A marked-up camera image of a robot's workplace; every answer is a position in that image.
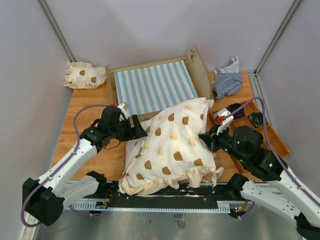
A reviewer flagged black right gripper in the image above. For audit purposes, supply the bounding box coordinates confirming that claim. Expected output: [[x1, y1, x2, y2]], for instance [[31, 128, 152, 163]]
[[199, 121, 248, 163]]

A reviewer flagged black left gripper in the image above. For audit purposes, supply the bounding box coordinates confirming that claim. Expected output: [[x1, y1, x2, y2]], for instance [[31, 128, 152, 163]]
[[109, 114, 147, 142]]

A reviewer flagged large bear print cushion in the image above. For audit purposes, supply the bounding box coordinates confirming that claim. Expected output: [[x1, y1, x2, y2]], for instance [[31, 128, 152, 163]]
[[118, 97, 224, 195]]

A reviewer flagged wooden striped pet bed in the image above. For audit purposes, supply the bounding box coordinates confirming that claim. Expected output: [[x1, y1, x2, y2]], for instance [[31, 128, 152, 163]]
[[106, 44, 213, 121]]

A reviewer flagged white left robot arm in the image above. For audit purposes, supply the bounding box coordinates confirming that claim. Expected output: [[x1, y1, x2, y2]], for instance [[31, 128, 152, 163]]
[[20, 103, 148, 228]]

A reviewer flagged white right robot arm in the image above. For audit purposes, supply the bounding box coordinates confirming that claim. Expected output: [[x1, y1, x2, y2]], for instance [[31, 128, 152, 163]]
[[199, 124, 320, 240]]

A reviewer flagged wooden compartment tray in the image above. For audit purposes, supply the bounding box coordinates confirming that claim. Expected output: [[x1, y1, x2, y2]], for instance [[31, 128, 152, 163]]
[[207, 99, 292, 175]]

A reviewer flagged blue yellow rolled fabric item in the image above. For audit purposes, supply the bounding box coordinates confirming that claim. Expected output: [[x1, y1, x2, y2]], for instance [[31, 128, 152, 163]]
[[248, 111, 264, 129]]

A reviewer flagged blue striped cloth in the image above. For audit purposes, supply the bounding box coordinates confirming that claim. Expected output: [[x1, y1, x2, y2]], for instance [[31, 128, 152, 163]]
[[211, 57, 243, 101]]

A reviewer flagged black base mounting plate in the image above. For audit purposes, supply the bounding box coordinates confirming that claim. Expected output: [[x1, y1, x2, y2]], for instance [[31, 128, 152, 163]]
[[97, 182, 245, 209]]

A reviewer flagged small bear print pillow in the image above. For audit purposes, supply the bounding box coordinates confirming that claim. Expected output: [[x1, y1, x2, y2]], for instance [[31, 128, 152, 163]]
[[64, 61, 107, 89]]

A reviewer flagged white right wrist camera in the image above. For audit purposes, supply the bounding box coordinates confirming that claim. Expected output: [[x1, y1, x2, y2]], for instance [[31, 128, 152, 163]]
[[214, 108, 234, 136]]

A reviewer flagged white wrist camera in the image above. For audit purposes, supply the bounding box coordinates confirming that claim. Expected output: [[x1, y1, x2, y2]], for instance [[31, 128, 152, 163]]
[[117, 102, 129, 119], [214, 108, 234, 136]]

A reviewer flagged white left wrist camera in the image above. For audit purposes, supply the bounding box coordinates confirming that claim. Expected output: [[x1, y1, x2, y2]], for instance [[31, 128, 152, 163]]
[[117, 102, 129, 119]]

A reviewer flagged grey slotted cable duct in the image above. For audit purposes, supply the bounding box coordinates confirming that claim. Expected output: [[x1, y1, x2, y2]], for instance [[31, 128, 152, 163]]
[[71, 200, 231, 214]]

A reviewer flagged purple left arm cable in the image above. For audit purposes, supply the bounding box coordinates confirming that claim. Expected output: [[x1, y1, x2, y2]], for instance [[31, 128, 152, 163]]
[[20, 104, 112, 228]]

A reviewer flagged left aluminium frame post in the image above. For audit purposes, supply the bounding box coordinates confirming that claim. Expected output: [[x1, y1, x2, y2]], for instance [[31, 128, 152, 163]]
[[37, 0, 75, 62]]

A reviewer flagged aluminium frame post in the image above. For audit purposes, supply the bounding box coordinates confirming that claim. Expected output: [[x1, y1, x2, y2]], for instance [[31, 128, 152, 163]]
[[37, 0, 75, 62], [254, 0, 304, 75]]

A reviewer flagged right aluminium frame post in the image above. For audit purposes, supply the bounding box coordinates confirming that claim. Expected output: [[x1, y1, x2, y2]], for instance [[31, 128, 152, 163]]
[[254, 0, 304, 75]]

